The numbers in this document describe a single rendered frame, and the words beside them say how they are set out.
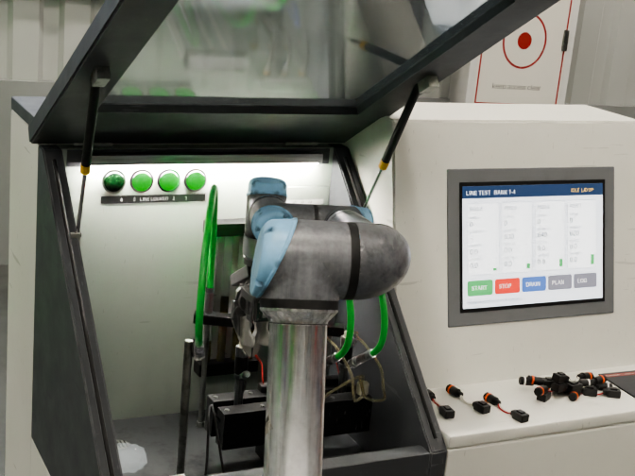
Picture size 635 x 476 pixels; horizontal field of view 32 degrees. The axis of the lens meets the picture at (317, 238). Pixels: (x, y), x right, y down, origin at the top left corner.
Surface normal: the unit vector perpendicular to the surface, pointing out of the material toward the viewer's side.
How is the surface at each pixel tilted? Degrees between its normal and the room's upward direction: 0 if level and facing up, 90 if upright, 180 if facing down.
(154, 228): 90
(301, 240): 45
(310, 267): 72
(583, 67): 90
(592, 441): 90
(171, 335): 90
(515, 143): 76
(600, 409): 0
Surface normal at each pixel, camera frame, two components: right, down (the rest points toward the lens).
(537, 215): 0.44, 0.05
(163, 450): 0.09, -0.96
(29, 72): 0.31, 0.29
